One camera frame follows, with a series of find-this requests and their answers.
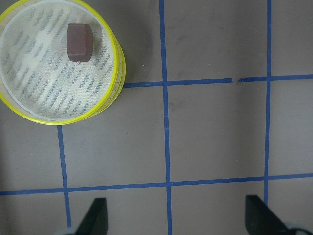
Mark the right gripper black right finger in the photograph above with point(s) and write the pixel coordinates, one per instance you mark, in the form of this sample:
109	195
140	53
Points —
260	220

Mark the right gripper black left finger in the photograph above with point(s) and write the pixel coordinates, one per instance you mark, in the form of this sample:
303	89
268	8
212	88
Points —
95	221

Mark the brown bun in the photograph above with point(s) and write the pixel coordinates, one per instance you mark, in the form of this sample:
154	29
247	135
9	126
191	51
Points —
79	42

